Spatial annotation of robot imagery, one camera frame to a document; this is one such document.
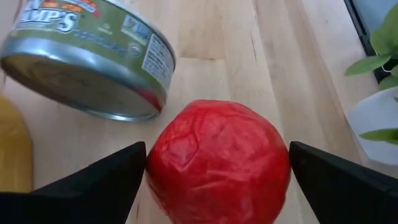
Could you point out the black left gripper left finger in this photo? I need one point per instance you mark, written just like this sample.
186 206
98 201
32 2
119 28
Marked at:
77 202

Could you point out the white plant pot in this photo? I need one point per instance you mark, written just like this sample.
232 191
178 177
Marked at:
376 124

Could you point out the green leafy plant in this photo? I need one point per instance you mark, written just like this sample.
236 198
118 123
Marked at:
382 40

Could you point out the black aluminium rig frame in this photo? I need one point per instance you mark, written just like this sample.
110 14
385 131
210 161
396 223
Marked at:
357 28

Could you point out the bright red apple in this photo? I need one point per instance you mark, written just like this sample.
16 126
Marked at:
217 161

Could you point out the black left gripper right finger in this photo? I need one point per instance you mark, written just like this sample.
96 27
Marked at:
348 196

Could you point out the olive green label tin can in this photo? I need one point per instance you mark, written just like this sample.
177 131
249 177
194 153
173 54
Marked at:
87 62

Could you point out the yellow banana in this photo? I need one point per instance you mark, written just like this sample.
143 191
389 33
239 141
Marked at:
14 146

